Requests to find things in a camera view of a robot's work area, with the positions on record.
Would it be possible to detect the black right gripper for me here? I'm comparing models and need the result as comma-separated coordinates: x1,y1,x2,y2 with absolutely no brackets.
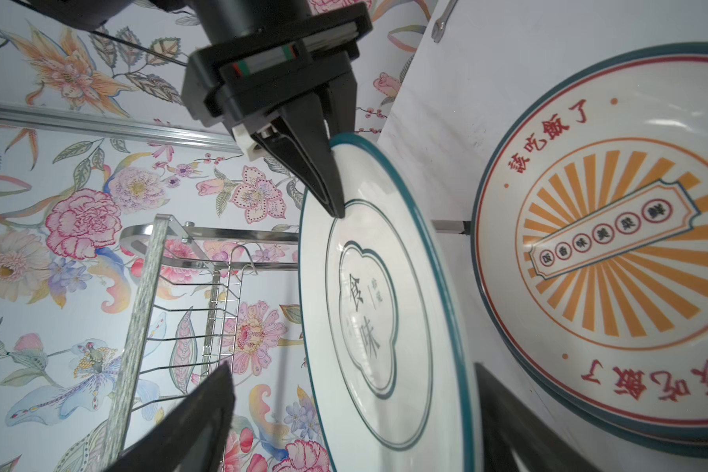
181,1,372,218

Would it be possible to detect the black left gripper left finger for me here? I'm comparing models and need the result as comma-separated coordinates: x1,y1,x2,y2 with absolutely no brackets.
106,364,236,472

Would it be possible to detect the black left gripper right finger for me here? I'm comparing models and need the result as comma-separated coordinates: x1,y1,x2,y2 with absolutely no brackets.
474,363,596,472

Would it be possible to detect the white plate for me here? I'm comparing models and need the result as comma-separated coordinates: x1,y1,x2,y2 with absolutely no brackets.
472,42,708,458
298,134,483,471

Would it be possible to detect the two-tier metal dish rack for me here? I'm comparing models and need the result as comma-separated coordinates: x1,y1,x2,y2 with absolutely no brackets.
101,214,299,468

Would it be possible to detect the metal wrench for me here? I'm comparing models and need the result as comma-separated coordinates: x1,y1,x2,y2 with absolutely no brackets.
431,0,458,43

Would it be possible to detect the aluminium corner frame post right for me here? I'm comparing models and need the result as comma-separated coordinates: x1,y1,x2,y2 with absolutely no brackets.
0,104,242,155

